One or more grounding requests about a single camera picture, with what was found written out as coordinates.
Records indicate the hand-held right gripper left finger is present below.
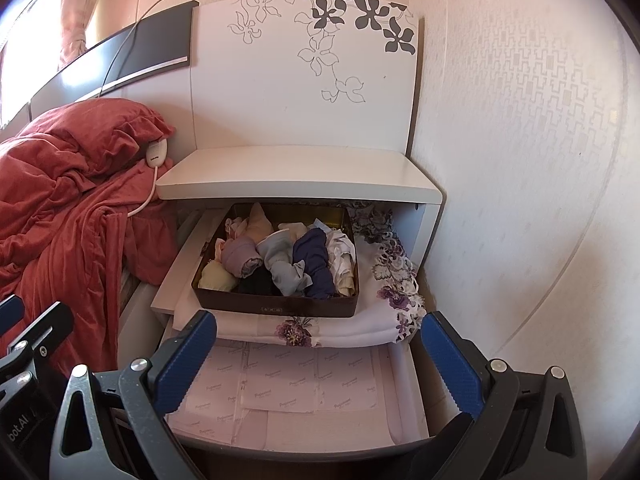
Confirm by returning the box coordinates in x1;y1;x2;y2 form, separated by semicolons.
49;310;218;480

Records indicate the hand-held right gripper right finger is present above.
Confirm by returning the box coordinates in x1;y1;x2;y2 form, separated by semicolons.
420;310;588;480

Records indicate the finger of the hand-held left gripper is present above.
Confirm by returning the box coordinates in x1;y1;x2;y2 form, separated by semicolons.
7;301;76;377
0;294;26;333

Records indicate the cream knit cloth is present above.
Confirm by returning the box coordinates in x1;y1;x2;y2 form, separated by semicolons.
199;260;240;292

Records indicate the black cloth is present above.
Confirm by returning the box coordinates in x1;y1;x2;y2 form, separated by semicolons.
236;265;276;297

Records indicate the brown tin box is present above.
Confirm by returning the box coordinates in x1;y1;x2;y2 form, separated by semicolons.
192;202;361;318

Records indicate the lavender cloth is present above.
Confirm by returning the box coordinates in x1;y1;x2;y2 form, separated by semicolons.
221;236;264;281

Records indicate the grey cloth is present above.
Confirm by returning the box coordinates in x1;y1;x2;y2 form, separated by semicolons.
257;230;307;297

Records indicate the red blanket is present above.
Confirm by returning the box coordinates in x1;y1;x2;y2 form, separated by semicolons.
0;137;177;376

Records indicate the white embroidered floral cloth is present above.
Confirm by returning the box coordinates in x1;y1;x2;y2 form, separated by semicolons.
172;200;427;348

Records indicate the white printed paper liner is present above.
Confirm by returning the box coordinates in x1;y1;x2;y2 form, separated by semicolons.
167;340;401;453

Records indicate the red ruffled pillow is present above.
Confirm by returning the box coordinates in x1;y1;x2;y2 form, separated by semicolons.
15;99;176;181

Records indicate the white nightstand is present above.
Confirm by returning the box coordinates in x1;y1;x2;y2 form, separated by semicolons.
155;147;446;321

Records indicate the white floral headboard panel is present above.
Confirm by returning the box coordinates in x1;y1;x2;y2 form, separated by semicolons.
189;0;425;158

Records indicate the dark bed headboard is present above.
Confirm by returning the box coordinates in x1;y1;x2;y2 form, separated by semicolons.
0;0;201;126

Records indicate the pink floral curtain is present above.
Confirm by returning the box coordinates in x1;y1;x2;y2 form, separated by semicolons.
57;0;101;71

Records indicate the white bed frame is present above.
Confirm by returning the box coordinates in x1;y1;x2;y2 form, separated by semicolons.
117;255;173;361

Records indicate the white controller cable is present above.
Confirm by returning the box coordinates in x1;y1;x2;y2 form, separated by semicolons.
127;164;162;219

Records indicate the grey power cable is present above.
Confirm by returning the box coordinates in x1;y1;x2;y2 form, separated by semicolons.
100;0;241;98

